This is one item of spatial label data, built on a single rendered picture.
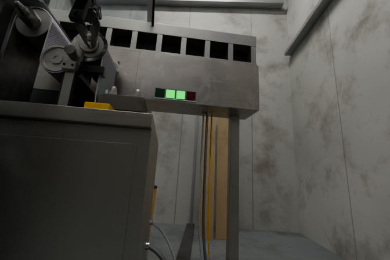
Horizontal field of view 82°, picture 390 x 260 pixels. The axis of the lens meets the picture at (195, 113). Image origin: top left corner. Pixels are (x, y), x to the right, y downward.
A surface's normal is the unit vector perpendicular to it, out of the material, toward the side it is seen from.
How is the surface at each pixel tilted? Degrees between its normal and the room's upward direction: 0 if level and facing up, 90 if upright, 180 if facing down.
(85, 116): 90
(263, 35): 90
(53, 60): 90
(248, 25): 90
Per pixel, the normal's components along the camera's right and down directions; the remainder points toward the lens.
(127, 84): 0.13, -0.25
